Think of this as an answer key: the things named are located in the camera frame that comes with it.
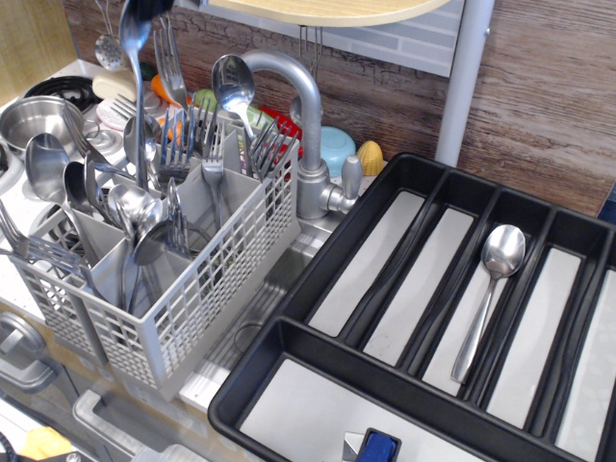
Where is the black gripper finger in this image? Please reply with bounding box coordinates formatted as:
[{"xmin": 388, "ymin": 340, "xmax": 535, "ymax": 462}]
[{"xmin": 129, "ymin": 0, "xmax": 173, "ymax": 20}]

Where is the large steel spoon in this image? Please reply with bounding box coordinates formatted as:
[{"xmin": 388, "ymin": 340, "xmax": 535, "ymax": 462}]
[
  {"xmin": 25, "ymin": 133, "xmax": 70, "ymax": 208},
  {"xmin": 119, "ymin": 1, "xmax": 151, "ymax": 192}
]

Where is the tall steel spoon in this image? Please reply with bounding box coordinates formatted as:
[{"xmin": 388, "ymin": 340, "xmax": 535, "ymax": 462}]
[{"xmin": 212, "ymin": 54, "xmax": 255, "ymax": 141}]

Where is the small steel spoon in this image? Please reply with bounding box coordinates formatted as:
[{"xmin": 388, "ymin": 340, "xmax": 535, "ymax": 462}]
[{"xmin": 123, "ymin": 115, "xmax": 162, "ymax": 189}]

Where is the grey plastic cutlery basket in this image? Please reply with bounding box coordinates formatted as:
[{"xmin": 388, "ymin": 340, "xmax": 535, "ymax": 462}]
[{"xmin": 15, "ymin": 138, "xmax": 299, "ymax": 399}]

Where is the steel spoon in tray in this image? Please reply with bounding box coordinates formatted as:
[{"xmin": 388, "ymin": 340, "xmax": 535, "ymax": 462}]
[{"xmin": 450, "ymin": 224, "xmax": 526, "ymax": 384}]

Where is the black cutlery tray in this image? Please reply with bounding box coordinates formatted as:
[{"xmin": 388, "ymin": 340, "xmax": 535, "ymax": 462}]
[{"xmin": 208, "ymin": 154, "xmax": 615, "ymax": 461}]

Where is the hanging steel fork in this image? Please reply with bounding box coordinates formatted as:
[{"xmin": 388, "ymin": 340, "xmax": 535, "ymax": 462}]
[{"xmin": 153, "ymin": 16, "xmax": 189, "ymax": 111}]

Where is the hanging perforated ladle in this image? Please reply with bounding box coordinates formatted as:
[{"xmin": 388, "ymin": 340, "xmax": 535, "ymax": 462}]
[{"xmin": 94, "ymin": 0, "xmax": 128, "ymax": 72}]

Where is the orange toy vegetable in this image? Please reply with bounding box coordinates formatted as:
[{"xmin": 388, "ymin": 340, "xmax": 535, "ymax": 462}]
[{"xmin": 151, "ymin": 74, "xmax": 192, "ymax": 109}]

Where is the cream toy bread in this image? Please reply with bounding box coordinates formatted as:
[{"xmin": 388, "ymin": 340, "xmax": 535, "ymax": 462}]
[{"xmin": 92, "ymin": 69, "xmax": 137, "ymax": 102}]

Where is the black stove burner coil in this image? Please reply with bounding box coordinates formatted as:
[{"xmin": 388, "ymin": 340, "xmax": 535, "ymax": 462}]
[{"xmin": 24, "ymin": 76, "xmax": 102, "ymax": 113}]

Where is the wooden shelf board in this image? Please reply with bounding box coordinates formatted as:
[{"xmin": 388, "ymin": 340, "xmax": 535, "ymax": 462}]
[{"xmin": 208, "ymin": 0, "xmax": 448, "ymax": 27}]

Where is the steel pot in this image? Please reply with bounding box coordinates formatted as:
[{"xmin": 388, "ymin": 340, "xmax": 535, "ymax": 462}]
[{"xmin": 1, "ymin": 95, "xmax": 84, "ymax": 159}]

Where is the steel fork centre compartment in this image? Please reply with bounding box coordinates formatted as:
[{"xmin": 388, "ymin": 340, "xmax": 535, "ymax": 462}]
[{"xmin": 201, "ymin": 123, "xmax": 224, "ymax": 230}]

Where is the red toy pepper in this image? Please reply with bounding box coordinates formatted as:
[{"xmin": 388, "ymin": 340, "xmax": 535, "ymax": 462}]
[{"xmin": 259, "ymin": 105, "xmax": 302, "ymax": 141}]

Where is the light blue bowl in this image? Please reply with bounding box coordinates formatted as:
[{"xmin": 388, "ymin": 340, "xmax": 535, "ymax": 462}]
[{"xmin": 321, "ymin": 126, "xmax": 356, "ymax": 168}]

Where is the grey metal faucet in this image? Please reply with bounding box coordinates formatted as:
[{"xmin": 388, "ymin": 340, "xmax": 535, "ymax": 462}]
[{"xmin": 242, "ymin": 50, "xmax": 363, "ymax": 219}]

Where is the yellow toy corn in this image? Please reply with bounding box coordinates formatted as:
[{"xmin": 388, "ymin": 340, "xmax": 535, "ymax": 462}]
[{"xmin": 356, "ymin": 141, "xmax": 384, "ymax": 176}]

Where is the steel fork left edge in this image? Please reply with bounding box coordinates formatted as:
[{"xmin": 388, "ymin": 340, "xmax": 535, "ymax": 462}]
[{"xmin": 1, "ymin": 203, "xmax": 83, "ymax": 275}]

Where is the blue object at bottom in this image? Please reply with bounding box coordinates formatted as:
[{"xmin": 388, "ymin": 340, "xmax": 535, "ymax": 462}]
[{"xmin": 356, "ymin": 428, "xmax": 401, "ymax": 462}]

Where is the white metal post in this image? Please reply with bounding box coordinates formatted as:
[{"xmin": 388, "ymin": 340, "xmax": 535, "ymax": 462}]
[{"xmin": 435, "ymin": 0, "xmax": 495, "ymax": 167}]

